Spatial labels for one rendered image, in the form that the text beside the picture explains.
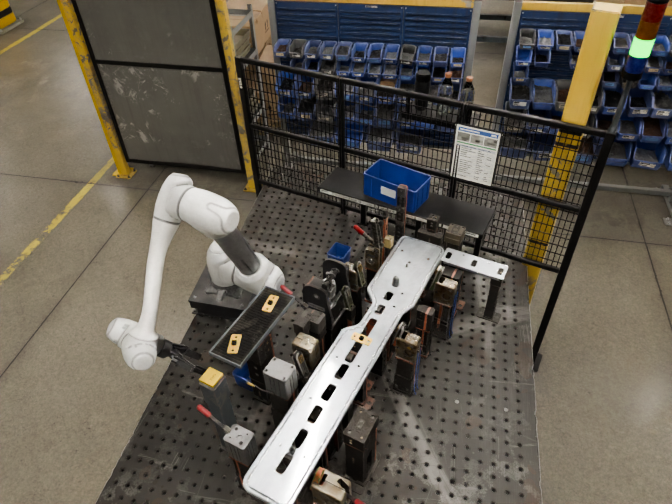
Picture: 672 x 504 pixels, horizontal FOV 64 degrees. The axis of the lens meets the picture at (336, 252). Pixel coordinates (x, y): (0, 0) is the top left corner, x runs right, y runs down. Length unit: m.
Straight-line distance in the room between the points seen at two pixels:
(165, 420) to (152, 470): 0.21
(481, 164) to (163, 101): 2.76
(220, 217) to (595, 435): 2.32
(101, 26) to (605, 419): 4.20
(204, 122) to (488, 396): 3.12
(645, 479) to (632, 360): 0.75
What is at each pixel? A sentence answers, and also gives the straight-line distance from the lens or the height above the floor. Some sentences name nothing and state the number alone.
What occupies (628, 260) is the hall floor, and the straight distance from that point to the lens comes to 4.40.
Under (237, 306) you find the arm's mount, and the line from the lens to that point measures 2.65.
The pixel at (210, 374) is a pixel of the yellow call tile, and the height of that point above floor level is 1.16.
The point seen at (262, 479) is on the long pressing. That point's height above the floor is 1.00.
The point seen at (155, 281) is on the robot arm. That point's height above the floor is 1.32.
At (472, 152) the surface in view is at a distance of 2.69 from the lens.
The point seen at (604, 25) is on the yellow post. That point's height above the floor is 1.95.
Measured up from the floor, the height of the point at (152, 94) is 0.81.
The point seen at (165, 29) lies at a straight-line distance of 4.33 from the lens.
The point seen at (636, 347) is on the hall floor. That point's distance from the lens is 3.83.
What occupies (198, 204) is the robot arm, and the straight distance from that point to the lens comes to 1.98.
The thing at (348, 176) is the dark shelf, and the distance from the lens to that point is 2.98.
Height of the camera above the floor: 2.72
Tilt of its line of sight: 42 degrees down
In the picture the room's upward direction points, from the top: 2 degrees counter-clockwise
